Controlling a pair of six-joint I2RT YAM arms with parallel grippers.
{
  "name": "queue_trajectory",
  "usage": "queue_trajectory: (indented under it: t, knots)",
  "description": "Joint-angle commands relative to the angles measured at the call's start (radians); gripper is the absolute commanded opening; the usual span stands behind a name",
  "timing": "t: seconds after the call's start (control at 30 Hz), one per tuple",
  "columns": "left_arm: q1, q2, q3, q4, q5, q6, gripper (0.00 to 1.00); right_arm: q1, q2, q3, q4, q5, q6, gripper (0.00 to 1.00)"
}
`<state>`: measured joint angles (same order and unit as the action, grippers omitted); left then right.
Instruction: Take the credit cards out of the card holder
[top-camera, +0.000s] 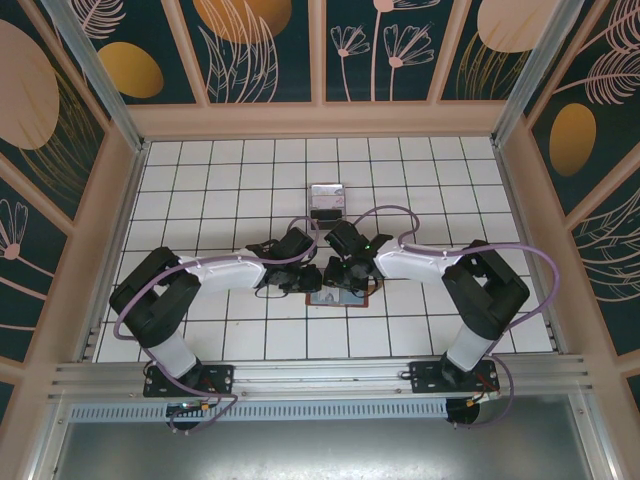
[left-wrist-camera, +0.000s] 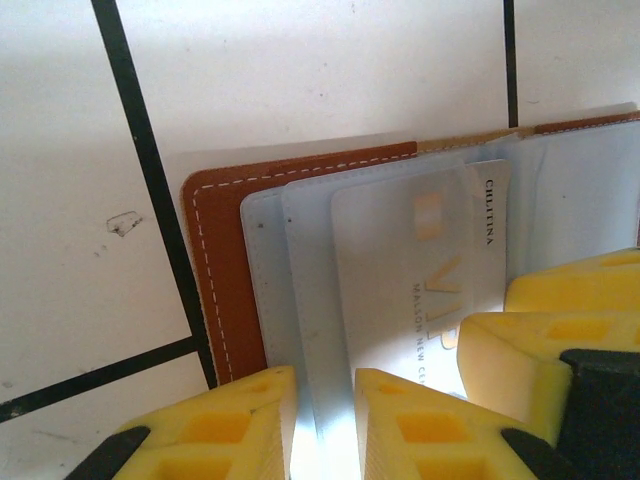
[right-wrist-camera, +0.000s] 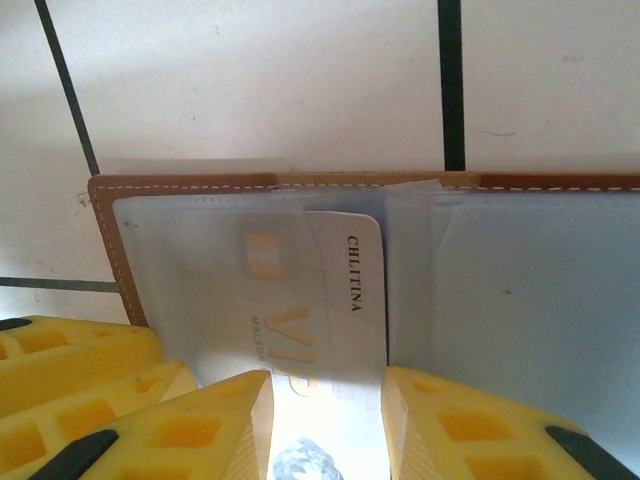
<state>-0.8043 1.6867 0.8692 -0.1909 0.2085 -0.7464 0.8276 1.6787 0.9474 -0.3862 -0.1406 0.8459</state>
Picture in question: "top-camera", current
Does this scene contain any slotted grey cable duct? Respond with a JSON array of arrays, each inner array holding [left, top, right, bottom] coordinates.
[[67, 397, 451, 422]]

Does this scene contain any aluminium side rail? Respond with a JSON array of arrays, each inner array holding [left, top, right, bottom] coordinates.
[[77, 322, 104, 364]]

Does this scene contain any grey metal sheet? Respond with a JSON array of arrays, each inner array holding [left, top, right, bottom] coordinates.
[[47, 394, 609, 480]]

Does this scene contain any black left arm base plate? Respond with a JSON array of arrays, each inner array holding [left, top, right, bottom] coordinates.
[[143, 363, 236, 399]]

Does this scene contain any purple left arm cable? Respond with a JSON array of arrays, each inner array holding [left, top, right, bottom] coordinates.
[[113, 215, 321, 435]]

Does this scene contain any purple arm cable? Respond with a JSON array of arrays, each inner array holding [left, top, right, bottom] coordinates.
[[113, 215, 321, 435], [349, 205, 559, 432]]

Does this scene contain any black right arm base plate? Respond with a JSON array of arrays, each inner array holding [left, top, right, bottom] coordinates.
[[399, 360, 501, 396]]

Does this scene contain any aluminium front rail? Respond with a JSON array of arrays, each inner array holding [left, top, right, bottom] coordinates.
[[47, 353, 594, 401]]

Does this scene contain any brown leather card holder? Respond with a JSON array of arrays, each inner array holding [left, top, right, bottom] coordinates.
[[304, 286, 372, 309]]

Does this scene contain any aluminium corner post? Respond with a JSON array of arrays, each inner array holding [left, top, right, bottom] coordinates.
[[492, 0, 586, 147], [42, 0, 151, 154]]

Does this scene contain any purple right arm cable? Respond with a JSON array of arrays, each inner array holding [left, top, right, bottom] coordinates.
[[349, 205, 559, 432]]

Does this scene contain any small circuit board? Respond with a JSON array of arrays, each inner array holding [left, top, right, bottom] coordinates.
[[166, 399, 212, 417]]

